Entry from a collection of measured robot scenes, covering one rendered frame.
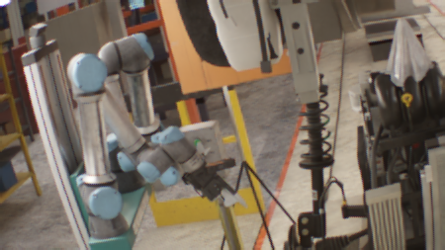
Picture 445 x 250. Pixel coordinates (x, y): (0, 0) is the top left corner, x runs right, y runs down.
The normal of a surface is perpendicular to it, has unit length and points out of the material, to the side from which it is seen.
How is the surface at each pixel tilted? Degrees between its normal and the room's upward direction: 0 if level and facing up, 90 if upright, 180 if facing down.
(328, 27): 90
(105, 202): 97
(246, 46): 90
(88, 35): 90
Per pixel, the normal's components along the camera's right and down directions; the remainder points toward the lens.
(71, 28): -0.18, 0.28
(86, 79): 0.35, 0.00
